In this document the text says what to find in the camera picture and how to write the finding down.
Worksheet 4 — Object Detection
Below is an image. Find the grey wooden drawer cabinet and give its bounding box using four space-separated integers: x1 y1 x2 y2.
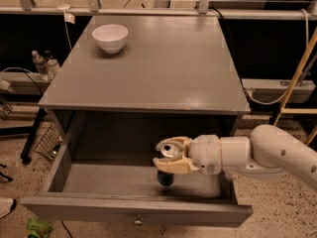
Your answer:
38 14 252 151

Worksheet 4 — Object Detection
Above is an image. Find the open grey top drawer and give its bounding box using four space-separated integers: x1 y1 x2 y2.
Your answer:
20 112 255 229

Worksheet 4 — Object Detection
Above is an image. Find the clear plastic water bottle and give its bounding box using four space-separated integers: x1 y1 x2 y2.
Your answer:
32 51 50 81

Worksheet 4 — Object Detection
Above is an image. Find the wire mesh basket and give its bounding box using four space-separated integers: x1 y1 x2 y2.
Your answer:
34 124 62 161

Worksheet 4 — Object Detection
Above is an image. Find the metal drawer knob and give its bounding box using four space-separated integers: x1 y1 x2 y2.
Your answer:
133 214 144 226

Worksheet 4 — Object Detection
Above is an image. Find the white shoe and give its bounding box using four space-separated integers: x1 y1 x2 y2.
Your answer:
0 197 16 218

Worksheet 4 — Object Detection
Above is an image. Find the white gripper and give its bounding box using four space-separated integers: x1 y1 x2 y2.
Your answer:
153 135 221 175

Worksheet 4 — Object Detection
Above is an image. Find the yellow wooden frame stand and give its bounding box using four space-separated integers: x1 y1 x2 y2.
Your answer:
271 27 317 147

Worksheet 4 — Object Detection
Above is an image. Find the metal railing frame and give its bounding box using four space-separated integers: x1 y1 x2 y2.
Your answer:
0 0 317 20

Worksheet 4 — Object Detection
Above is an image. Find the dark capped bottle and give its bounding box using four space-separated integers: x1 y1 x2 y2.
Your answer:
45 51 60 78

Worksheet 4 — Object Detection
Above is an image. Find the white ceramic bowl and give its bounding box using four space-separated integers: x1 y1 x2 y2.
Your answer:
92 24 129 54

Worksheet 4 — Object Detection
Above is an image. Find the black table leg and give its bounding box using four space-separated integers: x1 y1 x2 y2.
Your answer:
20 108 46 165

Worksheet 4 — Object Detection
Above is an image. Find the green snack bag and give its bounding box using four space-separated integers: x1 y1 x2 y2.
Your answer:
26 218 53 238

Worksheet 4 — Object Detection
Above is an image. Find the silver blue redbull can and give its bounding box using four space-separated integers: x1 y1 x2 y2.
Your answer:
156 140 183 186

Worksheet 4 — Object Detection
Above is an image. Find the white cable with tag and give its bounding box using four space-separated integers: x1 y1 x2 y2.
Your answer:
50 0 76 52

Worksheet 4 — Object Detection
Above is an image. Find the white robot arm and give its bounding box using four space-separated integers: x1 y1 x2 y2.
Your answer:
153 125 317 189

